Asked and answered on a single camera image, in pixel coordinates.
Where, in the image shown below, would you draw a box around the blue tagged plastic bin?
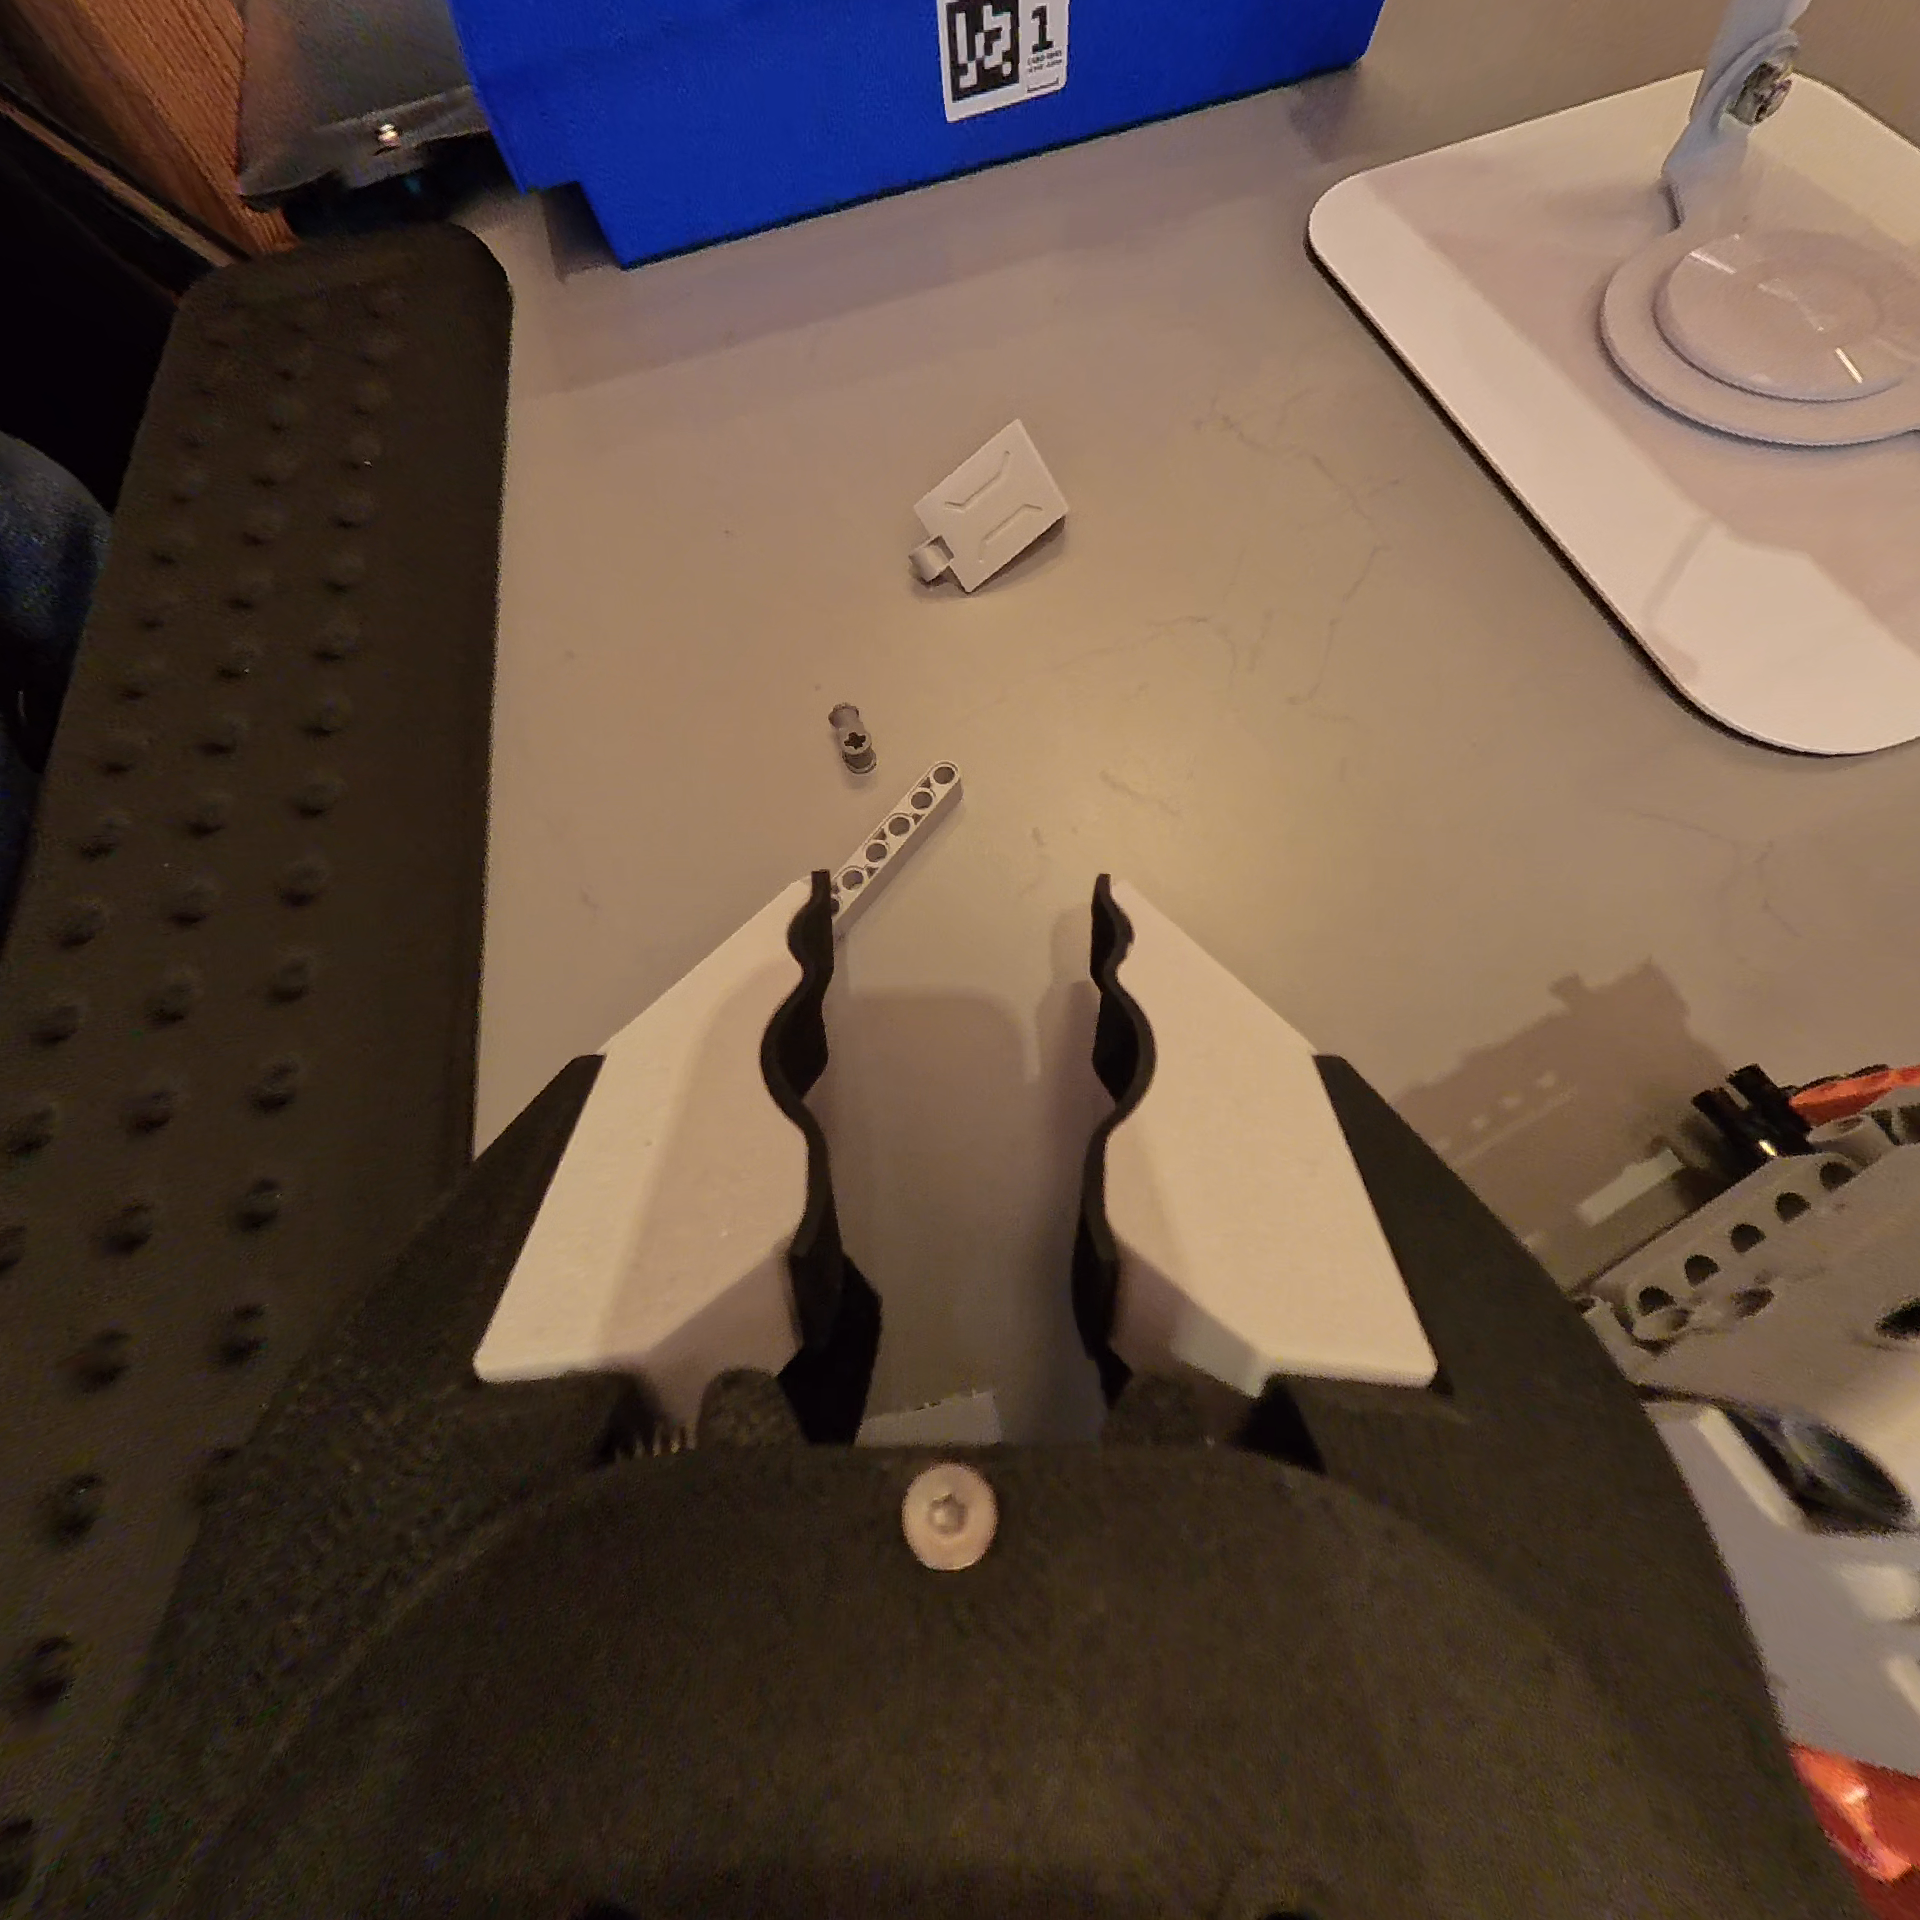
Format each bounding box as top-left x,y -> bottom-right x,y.
450,0 -> 1392,269

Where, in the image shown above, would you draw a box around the black perforated panel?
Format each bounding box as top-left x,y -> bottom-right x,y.
0,226 -> 512,1800

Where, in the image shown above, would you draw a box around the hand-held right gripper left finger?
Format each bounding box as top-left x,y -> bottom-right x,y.
474,873 -> 882,1450

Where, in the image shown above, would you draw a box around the person's blue jeans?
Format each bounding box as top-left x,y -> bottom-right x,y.
0,434 -> 110,900

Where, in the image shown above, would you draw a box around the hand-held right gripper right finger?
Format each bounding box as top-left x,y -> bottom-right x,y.
1071,873 -> 1442,1432

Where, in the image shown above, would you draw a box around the white round stand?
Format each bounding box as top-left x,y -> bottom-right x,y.
1600,0 -> 1920,444

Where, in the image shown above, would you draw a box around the brown wooden cabinet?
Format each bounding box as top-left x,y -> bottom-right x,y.
0,0 -> 261,259

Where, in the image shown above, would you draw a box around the small grey panel piece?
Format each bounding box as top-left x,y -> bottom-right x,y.
909,423 -> 1076,590

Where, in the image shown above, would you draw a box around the grey orange toy brick vehicle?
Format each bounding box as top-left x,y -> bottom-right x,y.
1579,1063 -> 1920,1891

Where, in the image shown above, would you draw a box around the grey flat plate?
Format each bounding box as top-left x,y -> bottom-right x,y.
242,0 -> 488,201

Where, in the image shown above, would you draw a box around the white rounded board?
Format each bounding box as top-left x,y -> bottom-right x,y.
1305,69 -> 1920,754

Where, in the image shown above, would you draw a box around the light grey toy beam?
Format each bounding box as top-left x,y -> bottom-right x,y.
829,759 -> 963,938

